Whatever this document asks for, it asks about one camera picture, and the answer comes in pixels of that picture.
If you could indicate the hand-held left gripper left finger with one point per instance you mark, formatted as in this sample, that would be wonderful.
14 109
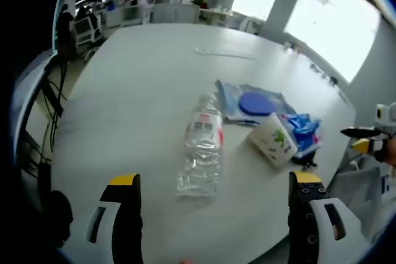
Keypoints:
127 214

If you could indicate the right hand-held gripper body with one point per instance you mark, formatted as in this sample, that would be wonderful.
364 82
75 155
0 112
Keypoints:
385 115

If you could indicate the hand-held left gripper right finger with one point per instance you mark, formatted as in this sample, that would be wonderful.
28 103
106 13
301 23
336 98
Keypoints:
301 214

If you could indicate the blue tissue pack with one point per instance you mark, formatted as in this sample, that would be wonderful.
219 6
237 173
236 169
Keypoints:
304 134

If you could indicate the white paper cup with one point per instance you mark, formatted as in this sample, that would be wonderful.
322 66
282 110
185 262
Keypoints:
272 140

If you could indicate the clear plastic water bottle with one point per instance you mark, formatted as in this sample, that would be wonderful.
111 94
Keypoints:
202 140

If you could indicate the clear pouch with blue pad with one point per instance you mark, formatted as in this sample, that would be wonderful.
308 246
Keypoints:
256 104

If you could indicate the person's left hand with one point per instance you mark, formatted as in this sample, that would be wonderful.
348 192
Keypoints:
186 261

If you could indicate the person's white clothing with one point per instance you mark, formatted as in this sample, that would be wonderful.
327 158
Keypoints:
359 202

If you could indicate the small dark objects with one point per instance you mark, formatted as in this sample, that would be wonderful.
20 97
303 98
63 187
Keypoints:
325 74

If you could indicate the white round table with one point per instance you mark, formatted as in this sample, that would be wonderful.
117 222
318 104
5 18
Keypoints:
139 91

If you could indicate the white office chair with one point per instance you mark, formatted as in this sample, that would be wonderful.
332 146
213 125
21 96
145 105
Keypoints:
86 30

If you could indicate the potted plant with red flowers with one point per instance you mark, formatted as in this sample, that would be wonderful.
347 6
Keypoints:
200 2

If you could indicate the white partition cabinet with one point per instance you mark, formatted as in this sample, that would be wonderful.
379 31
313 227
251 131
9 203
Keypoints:
176 13

